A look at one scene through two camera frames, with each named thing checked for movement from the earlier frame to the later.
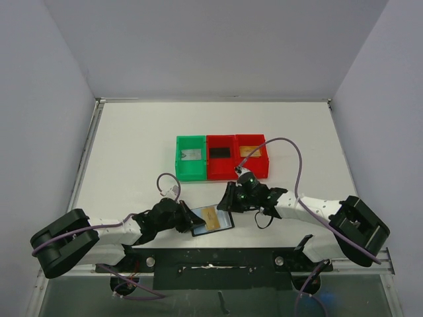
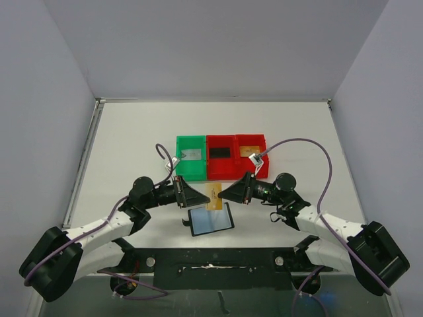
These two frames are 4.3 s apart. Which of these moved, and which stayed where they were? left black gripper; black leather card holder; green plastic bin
Moved: left black gripper
Stayed: green plastic bin; black leather card holder
